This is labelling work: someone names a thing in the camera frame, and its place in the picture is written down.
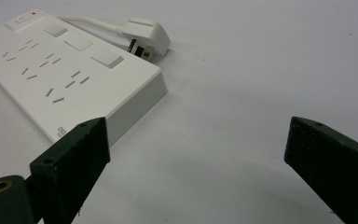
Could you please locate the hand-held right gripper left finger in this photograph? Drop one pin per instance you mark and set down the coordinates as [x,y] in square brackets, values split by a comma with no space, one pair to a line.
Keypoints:
[71,161]

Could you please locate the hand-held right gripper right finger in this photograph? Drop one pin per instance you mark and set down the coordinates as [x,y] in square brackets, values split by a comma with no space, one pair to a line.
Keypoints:
[332,168]

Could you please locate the white power strip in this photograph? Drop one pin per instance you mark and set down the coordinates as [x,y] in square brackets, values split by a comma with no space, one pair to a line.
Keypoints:
[71,74]

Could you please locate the white power plug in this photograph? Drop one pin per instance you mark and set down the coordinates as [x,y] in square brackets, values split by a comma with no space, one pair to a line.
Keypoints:
[147,35]

